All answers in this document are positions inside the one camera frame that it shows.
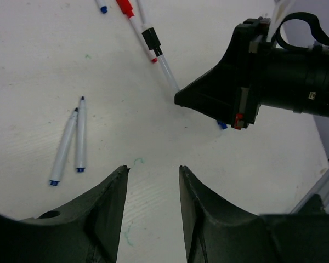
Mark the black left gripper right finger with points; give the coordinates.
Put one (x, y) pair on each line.
(215, 230)

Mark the black marker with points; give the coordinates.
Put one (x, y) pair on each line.
(153, 43)

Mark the blue marker pen body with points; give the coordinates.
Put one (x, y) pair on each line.
(81, 137)

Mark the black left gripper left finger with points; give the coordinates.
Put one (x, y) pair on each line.
(86, 229)

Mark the red marker pen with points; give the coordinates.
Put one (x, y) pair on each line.
(127, 9)

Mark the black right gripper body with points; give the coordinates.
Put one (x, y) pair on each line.
(292, 77)

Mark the black marker right vertical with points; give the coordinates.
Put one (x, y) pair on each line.
(142, 11)

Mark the blue marker pen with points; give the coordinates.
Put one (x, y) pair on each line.
(63, 149)
(102, 6)

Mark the aluminium front rail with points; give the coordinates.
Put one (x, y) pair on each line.
(321, 189)

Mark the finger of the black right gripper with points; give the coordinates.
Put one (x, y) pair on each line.
(225, 93)

